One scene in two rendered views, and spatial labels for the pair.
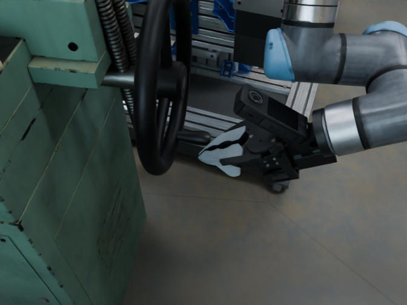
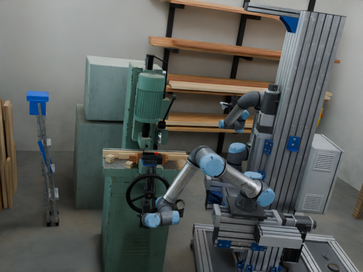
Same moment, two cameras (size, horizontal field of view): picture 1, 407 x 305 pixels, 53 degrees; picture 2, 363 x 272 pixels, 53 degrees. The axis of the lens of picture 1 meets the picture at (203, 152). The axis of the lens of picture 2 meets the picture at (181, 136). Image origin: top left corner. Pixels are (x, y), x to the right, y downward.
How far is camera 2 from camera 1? 2.01 m
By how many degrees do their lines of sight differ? 59
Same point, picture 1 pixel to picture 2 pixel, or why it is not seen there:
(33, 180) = (120, 191)
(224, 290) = not seen: outside the picture
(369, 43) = (166, 208)
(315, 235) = not seen: outside the picture
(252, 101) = (144, 201)
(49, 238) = (114, 207)
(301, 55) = (158, 202)
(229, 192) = not seen: outside the picture
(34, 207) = (116, 196)
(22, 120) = (127, 179)
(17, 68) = (133, 171)
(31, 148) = (125, 186)
